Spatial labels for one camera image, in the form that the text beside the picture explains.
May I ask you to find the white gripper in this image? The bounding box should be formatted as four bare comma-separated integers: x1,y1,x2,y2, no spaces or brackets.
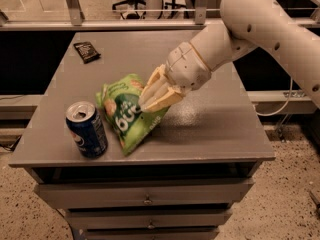
139,42,211,113

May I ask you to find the green rice chip bag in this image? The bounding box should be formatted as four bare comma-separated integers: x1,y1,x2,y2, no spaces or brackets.
96,74,168,156

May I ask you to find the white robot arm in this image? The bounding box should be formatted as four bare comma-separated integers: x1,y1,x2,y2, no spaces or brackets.
139,0,320,112

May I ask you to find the blue pepsi can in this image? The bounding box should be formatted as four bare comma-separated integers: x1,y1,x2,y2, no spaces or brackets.
66,101,108,159

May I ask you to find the black snack packet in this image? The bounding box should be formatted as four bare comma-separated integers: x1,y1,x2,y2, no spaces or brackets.
73,41,101,64

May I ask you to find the grey drawer cabinet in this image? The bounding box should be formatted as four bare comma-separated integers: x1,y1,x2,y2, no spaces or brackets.
10,31,274,240

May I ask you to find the top grey drawer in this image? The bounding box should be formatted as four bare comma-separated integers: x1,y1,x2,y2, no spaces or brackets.
35,178,254,209

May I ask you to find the grey drawer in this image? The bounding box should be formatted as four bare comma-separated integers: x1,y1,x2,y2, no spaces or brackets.
66,207,232,229
84,228,219,240
35,178,254,209

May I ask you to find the middle grey drawer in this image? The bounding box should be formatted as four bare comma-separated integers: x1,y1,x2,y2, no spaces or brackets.
66,207,232,229

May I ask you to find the bottom grey drawer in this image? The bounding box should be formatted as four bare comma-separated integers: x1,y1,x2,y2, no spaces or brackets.
84,228,219,240

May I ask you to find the white cable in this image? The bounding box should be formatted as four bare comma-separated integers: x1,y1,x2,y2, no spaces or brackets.
253,78,294,118

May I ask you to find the metal railing frame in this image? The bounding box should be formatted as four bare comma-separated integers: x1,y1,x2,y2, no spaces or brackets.
0,0,320,32

